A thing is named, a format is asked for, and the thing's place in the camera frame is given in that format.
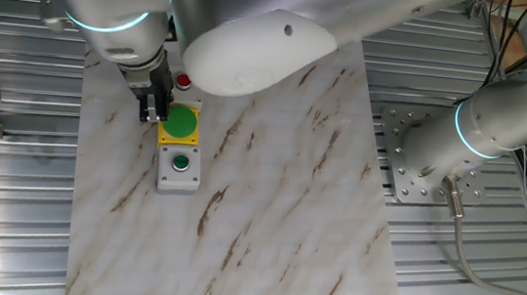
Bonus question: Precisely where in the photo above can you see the grey box small green button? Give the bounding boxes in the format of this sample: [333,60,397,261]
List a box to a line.
[154,143,206,196]

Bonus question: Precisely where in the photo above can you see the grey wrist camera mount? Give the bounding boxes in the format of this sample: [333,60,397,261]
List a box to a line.
[34,0,72,34]

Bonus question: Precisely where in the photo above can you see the grey box red button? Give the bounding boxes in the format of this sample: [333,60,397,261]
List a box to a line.
[164,64,208,111]

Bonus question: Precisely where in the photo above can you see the marble pattern table mat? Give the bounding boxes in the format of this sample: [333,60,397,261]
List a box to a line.
[57,10,436,295]

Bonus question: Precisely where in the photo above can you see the black background cables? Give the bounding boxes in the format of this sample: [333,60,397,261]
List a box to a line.
[454,0,527,112]

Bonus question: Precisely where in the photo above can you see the brown wooden board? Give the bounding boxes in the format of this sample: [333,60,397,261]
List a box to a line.
[485,14,527,73]

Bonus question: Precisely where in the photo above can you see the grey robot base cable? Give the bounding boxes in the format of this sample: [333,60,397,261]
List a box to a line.
[428,174,527,295]

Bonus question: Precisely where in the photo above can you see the yellow box large green button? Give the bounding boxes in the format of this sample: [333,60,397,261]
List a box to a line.
[155,102,203,149]

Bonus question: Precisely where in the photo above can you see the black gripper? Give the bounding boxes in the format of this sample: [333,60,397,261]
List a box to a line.
[121,57,178,126]

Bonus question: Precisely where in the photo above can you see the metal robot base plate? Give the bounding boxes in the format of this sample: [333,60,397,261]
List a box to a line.
[371,103,497,212]

